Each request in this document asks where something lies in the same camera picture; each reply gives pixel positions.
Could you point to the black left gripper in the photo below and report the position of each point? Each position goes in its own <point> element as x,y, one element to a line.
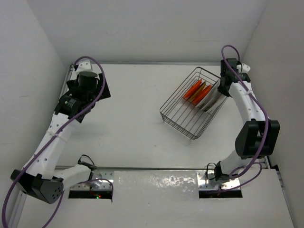
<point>99,78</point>

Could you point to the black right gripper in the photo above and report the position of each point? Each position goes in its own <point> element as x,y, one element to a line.
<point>223,90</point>

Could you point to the white green-rimmed plate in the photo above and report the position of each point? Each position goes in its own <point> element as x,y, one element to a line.
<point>212,101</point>
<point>210,94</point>

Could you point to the orange plate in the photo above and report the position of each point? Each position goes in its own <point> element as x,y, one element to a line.
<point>193,89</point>
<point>201,95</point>

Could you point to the yellow patterned plate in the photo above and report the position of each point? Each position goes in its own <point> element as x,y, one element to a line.
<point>196,93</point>

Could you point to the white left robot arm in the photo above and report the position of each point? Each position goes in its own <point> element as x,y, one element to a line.
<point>38,178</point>

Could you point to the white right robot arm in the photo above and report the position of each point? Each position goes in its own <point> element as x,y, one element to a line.
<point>259,134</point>

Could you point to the wire dish rack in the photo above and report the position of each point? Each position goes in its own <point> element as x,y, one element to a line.
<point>182,114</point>

